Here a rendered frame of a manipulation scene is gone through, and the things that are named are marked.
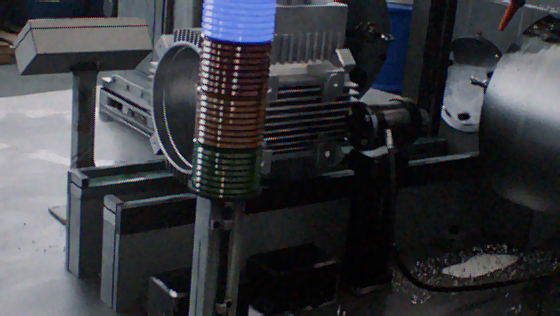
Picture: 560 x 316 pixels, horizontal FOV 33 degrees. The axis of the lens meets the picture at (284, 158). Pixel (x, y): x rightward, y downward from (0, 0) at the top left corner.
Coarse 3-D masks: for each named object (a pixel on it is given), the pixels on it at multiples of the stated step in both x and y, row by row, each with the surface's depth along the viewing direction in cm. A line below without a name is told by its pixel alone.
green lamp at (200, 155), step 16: (192, 160) 81; (208, 160) 78; (224, 160) 78; (240, 160) 78; (256, 160) 79; (192, 176) 80; (208, 176) 79; (224, 176) 78; (240, 176) 79; (256, 176) 80; (208, 192) 79; (224, 192) 79; (240, 192) 79; (256, 192) 81
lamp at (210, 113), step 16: (208, 96) 77; (224, 96) 76; (240, 96) 76; (256, 96) 77; (208, 112) 77; (224, 112) 77; (240, 112) 77; (256, 112) 78; (208, 128) 78; (224, 128) 77; (240, 128) 77; (256, 128) 78; (208, 144) 78; (224, 144) 78; (240, 144) 78; (256, 144) 79
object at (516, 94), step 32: (544, 32) 110; (512, 64) 110; (544, 64) 107; (512, 96) 108; (544, 96) 105; (480, 128) 112; (512, 128) 108; (544, 128) 105; (480, 160) 114; (512, 160) 110; (544, 160) 105; (512, 192) 114; (544, 192) 108
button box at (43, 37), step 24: (48, 24) 122; (72, 24) 124; (96, 24) 126; (120, 24) 128; (144, 24) 130; (24, 48) 123; (48, 48) 121; (72, 48) 123; (96, 48) 125; (120, 48) 127; (144, 48) 129; (24, 72) 124; (48, 72) 127
